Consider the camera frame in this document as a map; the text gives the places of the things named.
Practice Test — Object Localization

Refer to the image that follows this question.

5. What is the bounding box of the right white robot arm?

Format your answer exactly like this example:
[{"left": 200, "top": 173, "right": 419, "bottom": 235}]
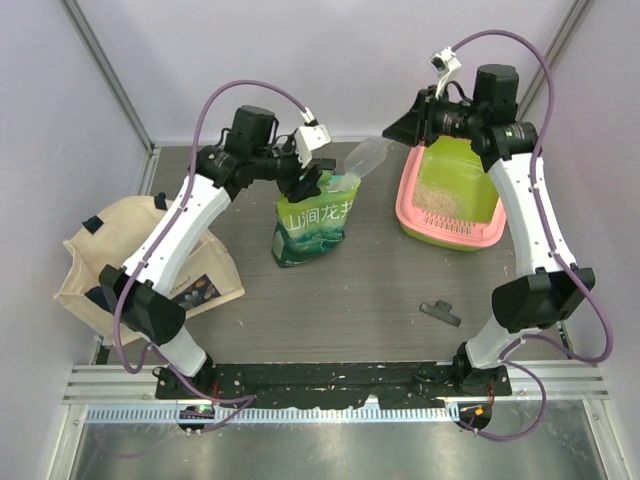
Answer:
[{"left": 383, "top": 62, "right": 595, "bottom": 395}]

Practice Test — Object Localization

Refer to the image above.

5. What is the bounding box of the green cat litter bag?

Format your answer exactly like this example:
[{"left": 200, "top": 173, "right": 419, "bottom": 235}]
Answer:
[{"left": 271, "top": 172, "right": 361, "bottom": 268}]

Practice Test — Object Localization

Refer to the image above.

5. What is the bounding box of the cat litter granules pile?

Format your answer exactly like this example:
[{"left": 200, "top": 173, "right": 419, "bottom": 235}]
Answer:
[{"left": 412, "top": 184, "right": 460, "bottom": 217}]

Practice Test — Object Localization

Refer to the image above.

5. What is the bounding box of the beige canvas tote bag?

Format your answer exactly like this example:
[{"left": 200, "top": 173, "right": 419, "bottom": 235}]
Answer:
[{"left": 54, "top": 193, "right": 245, "bottom": 342}]

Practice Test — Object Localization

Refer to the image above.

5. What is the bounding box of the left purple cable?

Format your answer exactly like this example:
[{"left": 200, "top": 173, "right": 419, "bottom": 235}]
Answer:
[{"left": 112, "top": 80, "right": 317, "bottom": 436}]

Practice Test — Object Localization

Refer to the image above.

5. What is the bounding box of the purple cable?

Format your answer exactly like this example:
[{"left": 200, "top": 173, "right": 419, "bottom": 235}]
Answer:
[
  {"left": 112, "top": 80, "right": 317, "bottom": 436},
  {"left": 452, "top": 29, "right": 616, "bottom": 442}
]

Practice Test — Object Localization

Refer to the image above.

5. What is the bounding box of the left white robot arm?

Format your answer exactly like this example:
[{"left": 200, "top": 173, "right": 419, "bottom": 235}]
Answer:
[{"left": 99, "top": 105, "right": 331, "bottom": 399}]

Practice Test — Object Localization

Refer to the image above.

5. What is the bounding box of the black bag clip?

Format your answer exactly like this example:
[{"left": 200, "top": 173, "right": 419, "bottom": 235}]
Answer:
[{"left": 419, "top": 300, "right": 461, "bottom": 328}]

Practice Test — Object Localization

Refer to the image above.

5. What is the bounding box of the aluminium frame rail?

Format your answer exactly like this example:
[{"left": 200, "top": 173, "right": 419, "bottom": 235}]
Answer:
[{"left": 63, "top": 360, "right": 608, "bottom": 431}]

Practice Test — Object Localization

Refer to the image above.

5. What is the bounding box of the pink green litter box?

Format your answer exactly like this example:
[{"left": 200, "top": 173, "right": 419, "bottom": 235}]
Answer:
[{"left": 395, "top": 136, "right": 506, "bottom": 251}]

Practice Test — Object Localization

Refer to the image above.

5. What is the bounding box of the clear plastic scoop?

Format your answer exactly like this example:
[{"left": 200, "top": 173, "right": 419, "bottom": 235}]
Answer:
[{"left": 344, "top": 137, "right": 394, "bottom": 178}]

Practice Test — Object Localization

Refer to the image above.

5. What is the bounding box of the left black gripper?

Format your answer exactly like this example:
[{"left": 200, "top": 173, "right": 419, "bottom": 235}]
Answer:
[{"left": 252, "top": 134, "right": 322, "bottom": 203}]

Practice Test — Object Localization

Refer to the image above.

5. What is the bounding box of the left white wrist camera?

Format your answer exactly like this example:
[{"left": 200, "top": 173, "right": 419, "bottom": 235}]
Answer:
[{"left": 294, "top": 124, "right": 332, "bottom": 168}]

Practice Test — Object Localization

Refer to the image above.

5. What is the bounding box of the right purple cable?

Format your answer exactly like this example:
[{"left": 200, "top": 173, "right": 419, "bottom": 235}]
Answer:
[{"left": 452, "top": 29, "right": 616, "bottom": 442}]

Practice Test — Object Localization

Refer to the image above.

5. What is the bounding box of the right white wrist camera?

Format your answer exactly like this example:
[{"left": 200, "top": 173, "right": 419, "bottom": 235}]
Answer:
[{"left": 429, "top": 47, "right": 461, "bottom": 100}]

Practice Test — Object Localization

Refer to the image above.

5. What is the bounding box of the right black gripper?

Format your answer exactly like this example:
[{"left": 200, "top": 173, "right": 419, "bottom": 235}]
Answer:
[{"left": 384, "top": 85, "right": 486, "bottom": 148}]

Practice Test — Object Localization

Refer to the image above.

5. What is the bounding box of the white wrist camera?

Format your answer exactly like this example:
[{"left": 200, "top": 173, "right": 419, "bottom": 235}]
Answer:
[
  {"left": 429, "top": 47, "right": 461, "bottom": 100},
  {"left": 294, "top": 124, "right": 332, "bottom": 168}
]

